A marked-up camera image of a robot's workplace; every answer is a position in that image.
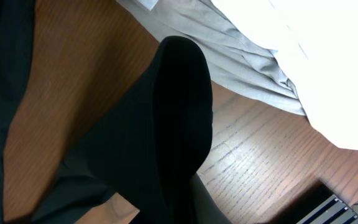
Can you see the dark navy leggings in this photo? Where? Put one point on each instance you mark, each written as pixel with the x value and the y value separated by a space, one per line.
pixel 84 121

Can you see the beige grey garment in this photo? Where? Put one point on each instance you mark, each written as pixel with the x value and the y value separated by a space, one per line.
pixel 234 61

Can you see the white crumpled garment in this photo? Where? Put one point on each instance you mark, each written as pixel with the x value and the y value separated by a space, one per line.
pixel 315 43

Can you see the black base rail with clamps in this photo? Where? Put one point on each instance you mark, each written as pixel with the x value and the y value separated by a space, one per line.
pixel 316 205

